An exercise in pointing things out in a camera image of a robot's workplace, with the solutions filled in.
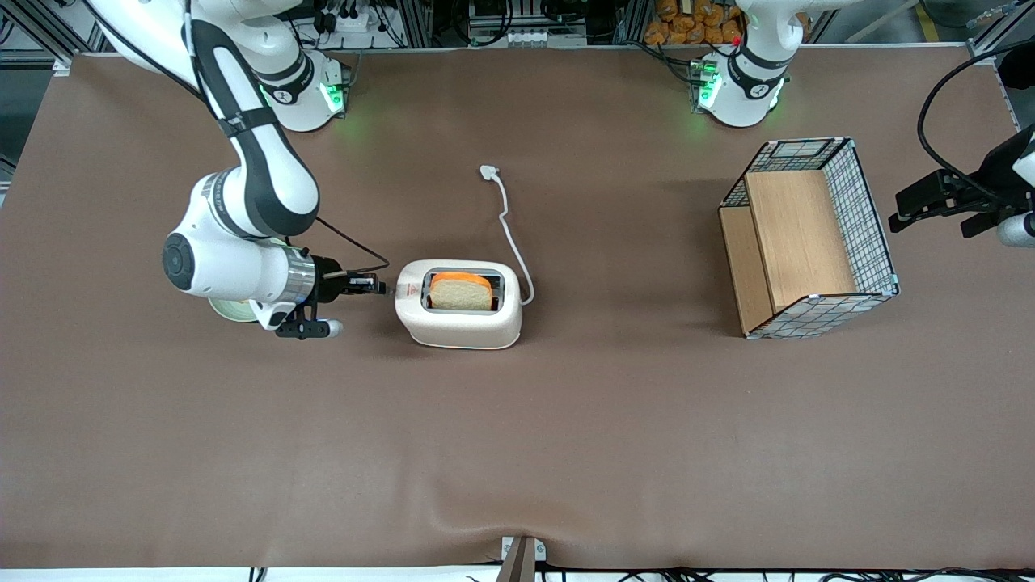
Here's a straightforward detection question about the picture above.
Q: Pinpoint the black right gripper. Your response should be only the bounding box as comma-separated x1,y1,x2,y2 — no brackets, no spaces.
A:
311,259,387,305

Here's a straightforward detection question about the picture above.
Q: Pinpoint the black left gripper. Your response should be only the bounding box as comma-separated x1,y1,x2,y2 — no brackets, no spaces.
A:
889,123,1034,234

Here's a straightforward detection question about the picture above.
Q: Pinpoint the white toaster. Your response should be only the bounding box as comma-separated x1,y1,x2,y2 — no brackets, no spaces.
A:
395,259,523,350

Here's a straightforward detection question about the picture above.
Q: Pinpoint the toast slice with orange crust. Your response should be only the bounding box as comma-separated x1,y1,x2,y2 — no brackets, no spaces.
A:
429,272,494,312

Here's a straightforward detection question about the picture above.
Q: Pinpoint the wooden step shelf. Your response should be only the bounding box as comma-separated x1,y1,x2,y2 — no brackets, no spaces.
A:
720,170,858,334

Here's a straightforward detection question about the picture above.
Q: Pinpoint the pale green plate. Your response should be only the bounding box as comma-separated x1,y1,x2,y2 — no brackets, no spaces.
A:
208,297,261,323

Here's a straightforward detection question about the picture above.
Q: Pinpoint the white power strip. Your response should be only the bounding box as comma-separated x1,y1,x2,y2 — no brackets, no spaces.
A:
319,0,381,33

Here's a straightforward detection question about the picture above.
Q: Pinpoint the pile of orange bread rolls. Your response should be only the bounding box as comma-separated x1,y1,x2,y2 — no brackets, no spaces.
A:
644,0,743,46

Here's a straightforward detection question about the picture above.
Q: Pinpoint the black white wire basket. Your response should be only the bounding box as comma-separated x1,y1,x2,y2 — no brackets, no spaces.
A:
719,137,900,340

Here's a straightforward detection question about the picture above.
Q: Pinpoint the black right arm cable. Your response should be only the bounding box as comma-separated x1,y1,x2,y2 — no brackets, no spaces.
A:
314,215,391,277

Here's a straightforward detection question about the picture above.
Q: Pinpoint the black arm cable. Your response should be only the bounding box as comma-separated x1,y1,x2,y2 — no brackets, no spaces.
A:
314,215,391,277
918,38,1035,203

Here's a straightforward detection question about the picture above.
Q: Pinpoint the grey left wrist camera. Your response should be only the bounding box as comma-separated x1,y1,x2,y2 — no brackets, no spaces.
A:
962,210,1035,248

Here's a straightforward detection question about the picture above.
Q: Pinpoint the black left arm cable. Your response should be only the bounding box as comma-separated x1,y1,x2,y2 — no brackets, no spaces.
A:
918,38,1035,203

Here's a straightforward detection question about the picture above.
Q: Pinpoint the white toaster power cord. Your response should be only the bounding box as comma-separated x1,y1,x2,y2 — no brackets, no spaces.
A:
480,165,535,306

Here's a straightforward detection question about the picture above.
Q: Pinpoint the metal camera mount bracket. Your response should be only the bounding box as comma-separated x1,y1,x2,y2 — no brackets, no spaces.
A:
500,535,547,582

